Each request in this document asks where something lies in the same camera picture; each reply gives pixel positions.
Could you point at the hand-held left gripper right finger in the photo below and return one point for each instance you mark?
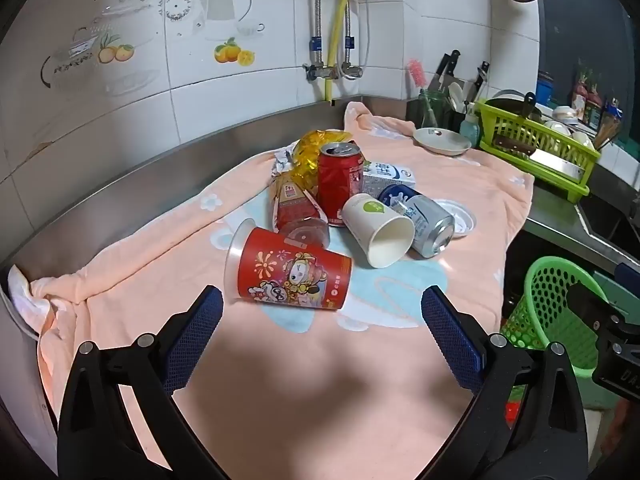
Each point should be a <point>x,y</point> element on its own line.
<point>450,340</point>

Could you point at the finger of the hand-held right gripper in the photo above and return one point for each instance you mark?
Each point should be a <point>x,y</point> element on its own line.
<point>590,302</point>
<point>629,275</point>

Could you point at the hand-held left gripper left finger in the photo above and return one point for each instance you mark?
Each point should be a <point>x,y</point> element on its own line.
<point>195,340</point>

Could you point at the green plastic basket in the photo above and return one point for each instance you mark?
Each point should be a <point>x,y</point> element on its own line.
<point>545,280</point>

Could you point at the red cartoon paper cup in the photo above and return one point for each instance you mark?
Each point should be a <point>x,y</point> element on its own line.
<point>290,270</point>

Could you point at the clear plastic lid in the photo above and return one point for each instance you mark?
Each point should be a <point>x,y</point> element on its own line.
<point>462,220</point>

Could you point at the silver blue drink can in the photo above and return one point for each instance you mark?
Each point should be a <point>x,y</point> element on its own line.
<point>425,220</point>

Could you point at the white paper cup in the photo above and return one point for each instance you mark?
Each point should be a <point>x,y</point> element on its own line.
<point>365,215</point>

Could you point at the white blue milk carton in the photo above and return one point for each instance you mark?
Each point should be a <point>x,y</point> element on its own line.
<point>390,172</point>

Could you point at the red soda can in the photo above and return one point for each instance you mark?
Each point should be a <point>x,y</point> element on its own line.
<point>340,185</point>

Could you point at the yellow plastic wrapper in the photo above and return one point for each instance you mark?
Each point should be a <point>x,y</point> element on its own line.
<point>307,160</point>

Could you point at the steel sink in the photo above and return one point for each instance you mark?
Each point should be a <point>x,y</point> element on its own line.
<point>607,215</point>

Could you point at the red plastic stool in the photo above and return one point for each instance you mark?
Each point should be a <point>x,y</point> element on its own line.
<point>512,412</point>

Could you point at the peach flower print towel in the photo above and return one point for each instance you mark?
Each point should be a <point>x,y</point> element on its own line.
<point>150,240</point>

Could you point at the white ceramic bowl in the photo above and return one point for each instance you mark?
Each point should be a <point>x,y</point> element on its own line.
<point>582,140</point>
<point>556,127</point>

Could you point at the bundle of wooden chopsticks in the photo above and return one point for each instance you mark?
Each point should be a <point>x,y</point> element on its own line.
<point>607,132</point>

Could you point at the green plastic dish rack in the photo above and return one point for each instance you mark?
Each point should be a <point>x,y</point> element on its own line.
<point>550,142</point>

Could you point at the green label jar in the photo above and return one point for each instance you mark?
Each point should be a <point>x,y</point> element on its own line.
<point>593,110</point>

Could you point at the patterned ceramic bowl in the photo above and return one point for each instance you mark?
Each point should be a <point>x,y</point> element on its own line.
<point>564,112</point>

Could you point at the white ceramic plate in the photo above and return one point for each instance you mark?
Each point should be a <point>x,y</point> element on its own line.
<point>442,142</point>

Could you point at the blue plastic container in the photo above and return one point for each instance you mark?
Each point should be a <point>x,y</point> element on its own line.
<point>545,90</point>

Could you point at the black wok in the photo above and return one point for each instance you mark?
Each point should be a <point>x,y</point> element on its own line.
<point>510,105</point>

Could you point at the pale blue plastic bottle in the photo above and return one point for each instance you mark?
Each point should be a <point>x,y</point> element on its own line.
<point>470,127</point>

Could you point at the black knife holder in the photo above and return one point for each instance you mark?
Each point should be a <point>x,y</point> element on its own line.
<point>462,115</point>

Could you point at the white spoon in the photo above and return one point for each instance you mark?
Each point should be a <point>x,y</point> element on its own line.
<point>456,95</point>

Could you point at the green framed window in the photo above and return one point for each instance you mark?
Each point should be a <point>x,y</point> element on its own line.
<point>575,35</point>

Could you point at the pink bottle brush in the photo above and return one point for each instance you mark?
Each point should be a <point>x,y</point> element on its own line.
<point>416,74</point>

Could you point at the metal angle valve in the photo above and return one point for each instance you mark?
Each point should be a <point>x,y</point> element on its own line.
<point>316,72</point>
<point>351,71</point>

